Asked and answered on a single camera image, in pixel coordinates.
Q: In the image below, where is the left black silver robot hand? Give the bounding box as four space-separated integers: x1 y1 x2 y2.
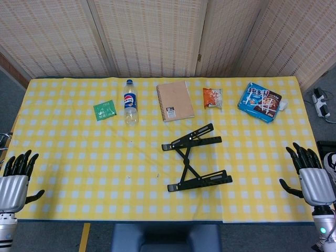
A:
0 149 45 213

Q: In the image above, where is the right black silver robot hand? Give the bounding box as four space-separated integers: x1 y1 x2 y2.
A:
279 142 336 207

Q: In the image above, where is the black folding laptop stand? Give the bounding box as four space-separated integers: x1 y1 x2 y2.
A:
162 122 233 192

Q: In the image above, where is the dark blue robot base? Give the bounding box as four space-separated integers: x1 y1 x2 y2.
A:
111 223 223 252

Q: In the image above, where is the yellow checkered tablecloth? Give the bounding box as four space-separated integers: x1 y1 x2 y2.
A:
0 77 324 224

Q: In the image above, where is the white black sneaker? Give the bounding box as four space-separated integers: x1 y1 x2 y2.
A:
323 152 336 184

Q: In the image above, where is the black flat box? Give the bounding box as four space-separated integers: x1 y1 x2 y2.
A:
316 141 336 161

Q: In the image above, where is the white power strip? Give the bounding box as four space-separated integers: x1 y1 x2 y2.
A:
311 88 331 118

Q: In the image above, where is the yellow floor tape strip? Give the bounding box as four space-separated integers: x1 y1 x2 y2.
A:
78 222 91 252

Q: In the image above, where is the blue biscuit package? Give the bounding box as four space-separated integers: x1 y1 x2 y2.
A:
237 82 283 124

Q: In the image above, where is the green paper packet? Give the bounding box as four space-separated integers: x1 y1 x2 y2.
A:
93 99 117 122

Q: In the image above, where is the orange white snack packet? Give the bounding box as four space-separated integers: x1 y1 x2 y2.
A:
202 87 224 110

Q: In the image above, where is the clear Pepsi plastic bottle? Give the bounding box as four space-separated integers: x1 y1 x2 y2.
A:
123 79 139 127

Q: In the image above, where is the brown spiral notebook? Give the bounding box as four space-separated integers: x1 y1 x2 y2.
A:
156 80 195 123

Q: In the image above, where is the bamboo folding screen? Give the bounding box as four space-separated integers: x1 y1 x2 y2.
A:
0 0 336 89

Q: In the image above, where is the chrome metal frame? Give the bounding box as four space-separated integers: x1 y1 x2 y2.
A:
0 132 13 152

